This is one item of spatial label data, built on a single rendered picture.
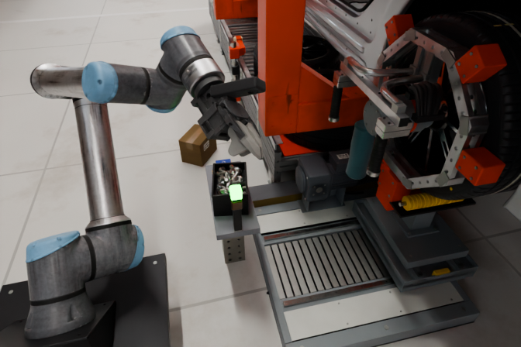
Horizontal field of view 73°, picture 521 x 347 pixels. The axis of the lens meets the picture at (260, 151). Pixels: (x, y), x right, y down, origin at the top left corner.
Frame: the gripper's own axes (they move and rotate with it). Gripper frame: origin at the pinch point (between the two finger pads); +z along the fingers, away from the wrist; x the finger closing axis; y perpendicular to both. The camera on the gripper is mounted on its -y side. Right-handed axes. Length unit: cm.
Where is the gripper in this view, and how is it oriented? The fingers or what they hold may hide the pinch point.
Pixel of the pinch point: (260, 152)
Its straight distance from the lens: 72.7
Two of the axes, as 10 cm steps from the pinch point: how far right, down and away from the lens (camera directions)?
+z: 5.1, 7.9, -3.3
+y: -6.9, 6.1, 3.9
